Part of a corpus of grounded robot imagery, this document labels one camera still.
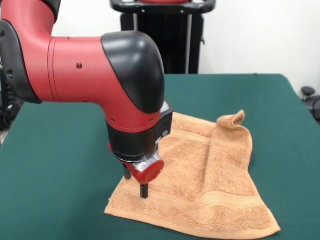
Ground dark green table cloth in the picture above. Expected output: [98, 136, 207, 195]
[0, 73, 320, 240]

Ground black electronics box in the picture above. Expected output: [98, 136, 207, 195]
[0, 72, 28, 132]

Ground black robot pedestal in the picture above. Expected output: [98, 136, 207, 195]
[109, 0, 218, 75]

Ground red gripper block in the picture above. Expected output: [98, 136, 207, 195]
[122, 159, 166, 200]

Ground tan terry towel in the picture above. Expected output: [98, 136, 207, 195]
[104, 109, 282, 238]

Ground grey office chair base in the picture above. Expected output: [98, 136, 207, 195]
[301, 86, 320, 123]

